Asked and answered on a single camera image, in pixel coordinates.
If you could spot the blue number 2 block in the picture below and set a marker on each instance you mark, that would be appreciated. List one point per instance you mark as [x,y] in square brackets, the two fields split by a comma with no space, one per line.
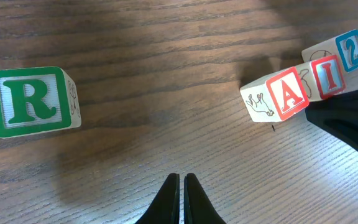
[345,46]

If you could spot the red letter A block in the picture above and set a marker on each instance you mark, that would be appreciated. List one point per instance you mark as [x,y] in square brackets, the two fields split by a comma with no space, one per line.
[275,97]

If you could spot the green R block left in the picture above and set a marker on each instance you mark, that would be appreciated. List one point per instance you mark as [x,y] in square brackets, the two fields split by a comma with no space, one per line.
[37,100]

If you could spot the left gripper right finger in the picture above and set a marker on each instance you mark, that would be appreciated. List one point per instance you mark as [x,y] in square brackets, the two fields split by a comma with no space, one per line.
[198,209]

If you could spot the red letter I block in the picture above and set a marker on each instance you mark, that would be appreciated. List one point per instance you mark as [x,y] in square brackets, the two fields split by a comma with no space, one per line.
[321,78]

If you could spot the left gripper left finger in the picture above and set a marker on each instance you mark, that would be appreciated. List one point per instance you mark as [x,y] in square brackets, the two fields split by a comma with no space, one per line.
[164,208]

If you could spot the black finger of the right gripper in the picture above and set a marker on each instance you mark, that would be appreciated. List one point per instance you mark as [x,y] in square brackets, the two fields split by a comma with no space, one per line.
[338,116]

